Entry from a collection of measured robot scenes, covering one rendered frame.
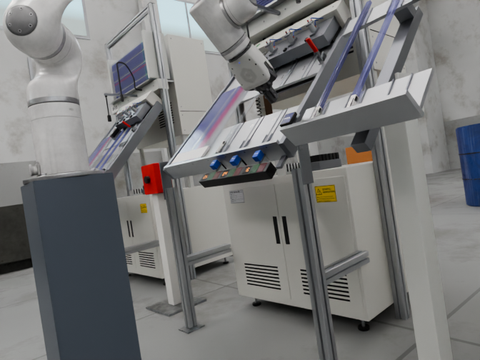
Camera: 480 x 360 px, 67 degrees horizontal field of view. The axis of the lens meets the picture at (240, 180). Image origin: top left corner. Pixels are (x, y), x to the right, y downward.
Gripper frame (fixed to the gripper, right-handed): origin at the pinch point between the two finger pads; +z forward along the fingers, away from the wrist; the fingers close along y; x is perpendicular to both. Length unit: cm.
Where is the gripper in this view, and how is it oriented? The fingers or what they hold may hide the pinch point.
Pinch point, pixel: (271, 95)
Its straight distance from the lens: 109.1
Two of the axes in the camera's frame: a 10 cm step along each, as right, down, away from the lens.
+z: 6.1, 6.5, 4.5
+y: 6.9, -1.4, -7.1
